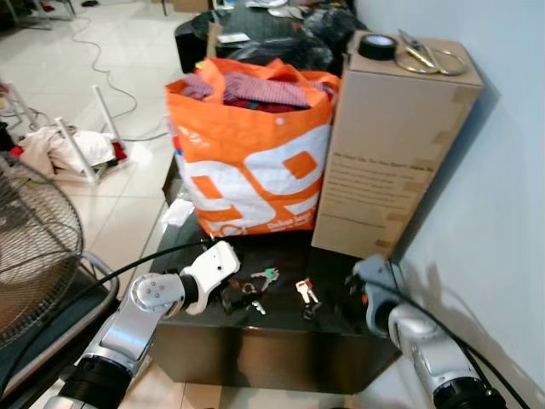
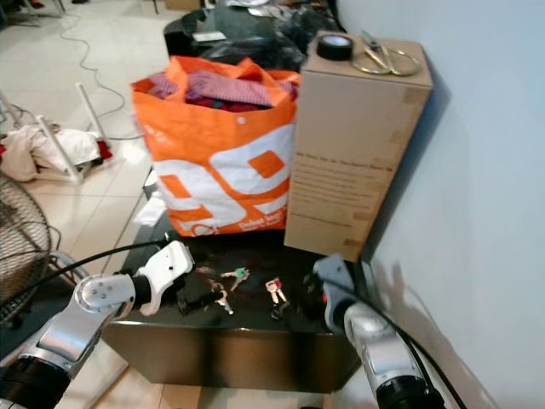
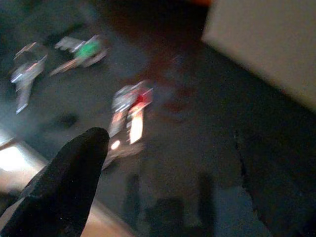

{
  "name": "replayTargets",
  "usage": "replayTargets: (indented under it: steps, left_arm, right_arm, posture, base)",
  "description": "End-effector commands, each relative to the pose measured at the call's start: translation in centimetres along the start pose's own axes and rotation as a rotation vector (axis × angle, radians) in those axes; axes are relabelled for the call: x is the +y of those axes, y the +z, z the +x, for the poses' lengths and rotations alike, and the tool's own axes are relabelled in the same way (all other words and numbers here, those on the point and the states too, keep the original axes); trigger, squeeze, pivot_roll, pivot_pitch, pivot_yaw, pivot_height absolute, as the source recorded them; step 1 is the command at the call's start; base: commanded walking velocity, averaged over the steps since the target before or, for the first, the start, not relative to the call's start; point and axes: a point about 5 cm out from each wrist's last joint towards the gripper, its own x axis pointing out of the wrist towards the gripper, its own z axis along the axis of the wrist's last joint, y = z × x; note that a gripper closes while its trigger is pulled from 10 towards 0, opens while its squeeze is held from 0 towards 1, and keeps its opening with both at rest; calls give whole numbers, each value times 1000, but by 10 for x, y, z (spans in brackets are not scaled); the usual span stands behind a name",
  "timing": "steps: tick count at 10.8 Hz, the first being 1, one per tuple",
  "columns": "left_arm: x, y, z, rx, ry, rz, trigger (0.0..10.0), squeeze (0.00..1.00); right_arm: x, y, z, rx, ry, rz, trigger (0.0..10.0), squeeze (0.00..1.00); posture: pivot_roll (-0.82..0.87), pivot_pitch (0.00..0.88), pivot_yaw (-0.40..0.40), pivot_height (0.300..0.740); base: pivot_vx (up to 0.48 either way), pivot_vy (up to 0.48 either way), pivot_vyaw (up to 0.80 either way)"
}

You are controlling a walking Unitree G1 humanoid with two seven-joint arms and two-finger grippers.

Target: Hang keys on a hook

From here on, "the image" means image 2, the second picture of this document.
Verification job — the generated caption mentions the green tag keys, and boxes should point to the green tag keys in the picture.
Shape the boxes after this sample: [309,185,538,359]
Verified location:
[220,267,252,292]

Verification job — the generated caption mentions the red tag keys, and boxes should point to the red tag keys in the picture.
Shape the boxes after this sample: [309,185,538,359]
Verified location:
[264,277,290,306]

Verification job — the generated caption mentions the silver key bunch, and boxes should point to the silver key bunch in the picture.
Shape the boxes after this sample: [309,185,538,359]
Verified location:
[196,266,235,316]

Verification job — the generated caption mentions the black glossy table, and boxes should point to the black glossy table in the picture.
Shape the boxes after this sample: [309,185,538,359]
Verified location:
[98,226,371,395]

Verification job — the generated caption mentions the white crumpled plastic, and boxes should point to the white crumpled plastic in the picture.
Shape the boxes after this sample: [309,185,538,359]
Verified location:
[136,194,167,224]

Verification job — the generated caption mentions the orange white shopping bag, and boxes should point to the orange white shopping bag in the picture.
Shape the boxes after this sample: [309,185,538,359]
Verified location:
[132,56,301,239]

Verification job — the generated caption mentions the tall brown cardboard box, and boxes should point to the tall brown cardboard box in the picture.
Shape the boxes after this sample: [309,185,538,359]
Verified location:
[284,32,433,261]

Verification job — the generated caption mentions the metal floor fan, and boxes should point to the metal floor fan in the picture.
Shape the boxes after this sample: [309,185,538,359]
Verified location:
[0,175,52,325]

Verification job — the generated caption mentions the white drying rack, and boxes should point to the white drying rack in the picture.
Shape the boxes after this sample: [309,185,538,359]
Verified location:
[0,81,112,184]

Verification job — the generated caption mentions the red checked cloth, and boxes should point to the red checked cloth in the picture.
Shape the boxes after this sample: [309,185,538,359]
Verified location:
[186,70,273,110]

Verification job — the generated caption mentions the pale clothes pile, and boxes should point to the pale clothes pile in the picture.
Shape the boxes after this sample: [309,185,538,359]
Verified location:
[4,126,103,181]

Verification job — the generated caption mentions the black tape roll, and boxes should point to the black tape roll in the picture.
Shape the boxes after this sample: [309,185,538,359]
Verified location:
[317,34,355,62]

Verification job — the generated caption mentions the black coffee table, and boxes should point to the black coffee table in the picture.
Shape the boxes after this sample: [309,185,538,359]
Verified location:
[163,7,307,73]

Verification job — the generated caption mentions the black plastic bag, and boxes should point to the black plastic bag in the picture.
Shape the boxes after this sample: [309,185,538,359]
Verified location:
[277,7,337,54]

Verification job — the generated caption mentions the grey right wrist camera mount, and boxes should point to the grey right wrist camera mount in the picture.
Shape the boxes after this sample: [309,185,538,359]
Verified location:
[313,254,363,329]

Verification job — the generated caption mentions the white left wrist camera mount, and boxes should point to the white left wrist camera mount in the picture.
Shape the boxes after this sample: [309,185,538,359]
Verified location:
[136,241,195,316]

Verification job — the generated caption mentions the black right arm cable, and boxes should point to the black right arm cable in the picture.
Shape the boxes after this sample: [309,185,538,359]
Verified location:
[332,281,469,409]

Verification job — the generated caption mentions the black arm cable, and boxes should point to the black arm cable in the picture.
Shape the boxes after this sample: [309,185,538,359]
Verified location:
[332,281,469,409]
[0,241,167,312]

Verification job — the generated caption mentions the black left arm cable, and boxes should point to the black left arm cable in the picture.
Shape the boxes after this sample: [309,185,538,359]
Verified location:
[0,241,167,312]

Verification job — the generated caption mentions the gold handled scissors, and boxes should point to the gold handled scissors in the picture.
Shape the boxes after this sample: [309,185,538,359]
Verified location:
[353,31,422,78]

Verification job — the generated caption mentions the thin dark floor cable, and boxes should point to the thin dark floor cable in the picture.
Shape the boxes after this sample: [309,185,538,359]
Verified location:
[51,17,137,141]

